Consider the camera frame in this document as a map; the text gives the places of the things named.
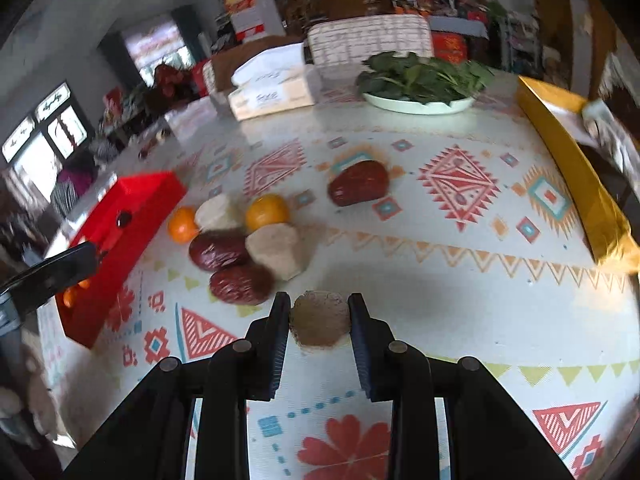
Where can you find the small orange mandarin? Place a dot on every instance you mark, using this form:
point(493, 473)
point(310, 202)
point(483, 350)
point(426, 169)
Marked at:
point(265, 210)

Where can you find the small orange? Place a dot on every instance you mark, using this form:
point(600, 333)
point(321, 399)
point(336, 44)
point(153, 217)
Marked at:
point(182, 227)

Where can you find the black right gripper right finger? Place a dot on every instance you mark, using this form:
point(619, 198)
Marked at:
point(489, 436)

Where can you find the wall calendar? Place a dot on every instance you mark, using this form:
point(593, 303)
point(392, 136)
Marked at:
point(245, 18)

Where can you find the white plate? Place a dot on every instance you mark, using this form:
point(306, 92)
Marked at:
point(417, 108)

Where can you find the green spinach leaves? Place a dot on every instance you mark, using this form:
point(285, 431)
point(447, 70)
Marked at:
point(407, 77)

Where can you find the white glove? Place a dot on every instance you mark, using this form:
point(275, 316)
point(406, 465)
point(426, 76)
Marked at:
point(614, 143)

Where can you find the yellow cardboard box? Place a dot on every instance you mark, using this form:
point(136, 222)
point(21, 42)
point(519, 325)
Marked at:
point(607, 229)

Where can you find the large orange mandarin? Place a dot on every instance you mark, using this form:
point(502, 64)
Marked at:
point(70, 296)

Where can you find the dark round plum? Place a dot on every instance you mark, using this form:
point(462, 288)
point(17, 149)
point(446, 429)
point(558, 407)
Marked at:
point(123, 219)

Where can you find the wrinkled red date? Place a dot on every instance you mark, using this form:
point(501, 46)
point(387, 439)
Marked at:
point(247, 283)

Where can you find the black tablet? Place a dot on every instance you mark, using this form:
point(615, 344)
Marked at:
point(615, 183)

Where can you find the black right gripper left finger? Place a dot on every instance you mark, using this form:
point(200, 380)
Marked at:
point(188, 420)

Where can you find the brown chair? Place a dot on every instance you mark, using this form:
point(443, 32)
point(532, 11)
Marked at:
point(226, 62)

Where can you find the dark red date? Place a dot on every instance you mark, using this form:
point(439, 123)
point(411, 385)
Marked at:
point(212, 251)

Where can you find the large red date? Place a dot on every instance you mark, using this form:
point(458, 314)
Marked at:
point(362, 182)

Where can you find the red tray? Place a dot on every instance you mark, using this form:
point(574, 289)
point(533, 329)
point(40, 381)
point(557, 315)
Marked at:
point(150, 198)

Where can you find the white tissue box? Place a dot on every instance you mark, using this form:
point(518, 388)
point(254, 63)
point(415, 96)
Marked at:
point(274, 81)

